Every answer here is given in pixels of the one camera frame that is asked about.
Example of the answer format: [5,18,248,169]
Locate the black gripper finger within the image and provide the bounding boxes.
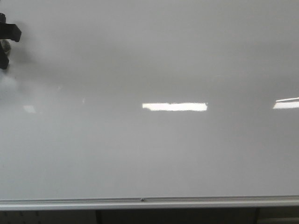
[0,48,9,70]
[0,13,21,42]

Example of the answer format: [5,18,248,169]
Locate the white black whiteboard marker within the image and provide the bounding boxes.
[0,39,11,55]

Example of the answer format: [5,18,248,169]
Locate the white whiteboard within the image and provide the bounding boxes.
[0,0,299,210]

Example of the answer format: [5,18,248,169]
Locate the dark cabinet under whiteboard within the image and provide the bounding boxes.
[0,207,299,224]

